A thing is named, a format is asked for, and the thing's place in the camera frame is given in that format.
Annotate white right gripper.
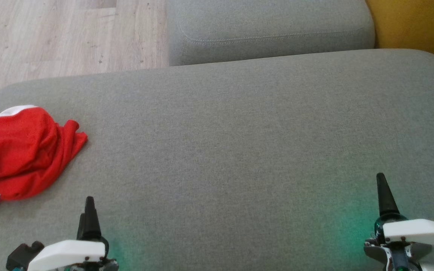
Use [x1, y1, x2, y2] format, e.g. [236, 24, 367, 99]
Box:
[364, 173, 434, 271]

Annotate large grey sofa ottoman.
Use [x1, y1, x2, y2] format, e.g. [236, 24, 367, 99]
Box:
[0, 49, 434, 271]

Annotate red shirt with white sleeves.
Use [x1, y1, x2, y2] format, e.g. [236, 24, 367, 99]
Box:
[0, 105, 88, 222]

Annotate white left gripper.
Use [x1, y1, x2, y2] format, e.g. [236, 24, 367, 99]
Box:
[28, 196, 119, 271]

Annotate yellow sofa back cushion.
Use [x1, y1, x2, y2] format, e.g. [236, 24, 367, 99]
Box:
[365, 0, 434, 73]

